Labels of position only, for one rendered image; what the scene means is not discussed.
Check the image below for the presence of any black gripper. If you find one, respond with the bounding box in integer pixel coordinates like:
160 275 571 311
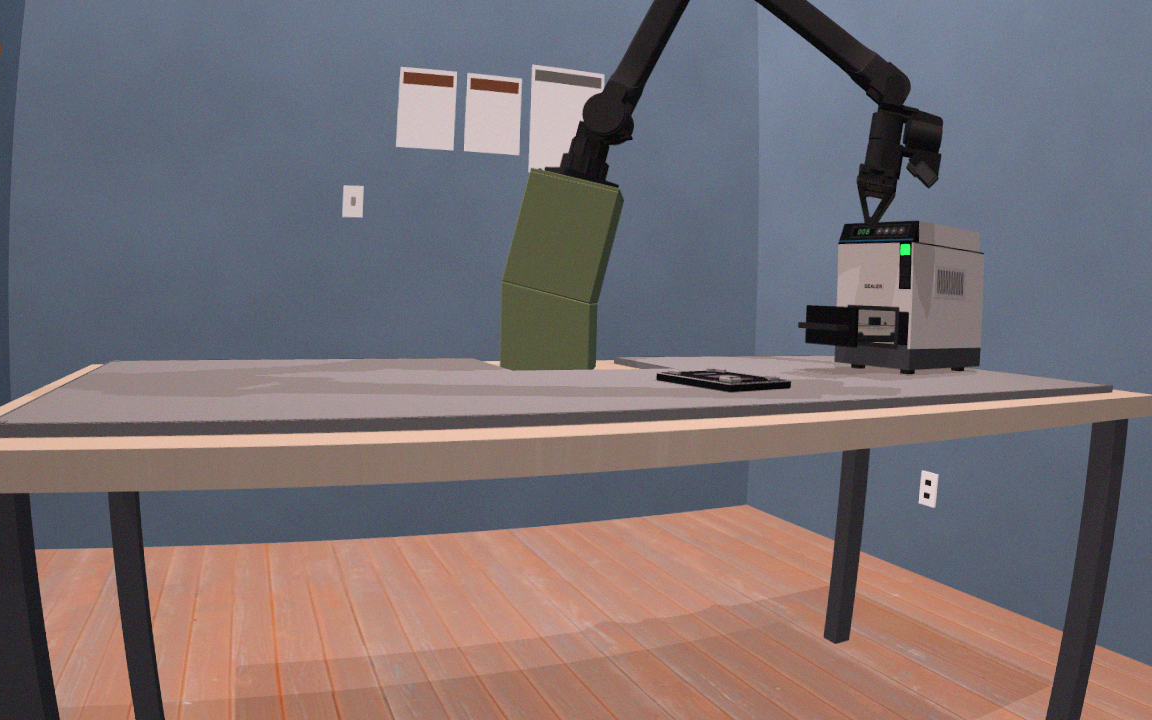
856 139 899 229

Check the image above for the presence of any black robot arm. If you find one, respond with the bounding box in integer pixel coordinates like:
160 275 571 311
544 0 943 188

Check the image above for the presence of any white benchtop heat sealer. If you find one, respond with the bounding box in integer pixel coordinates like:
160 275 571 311
798 221 984 374

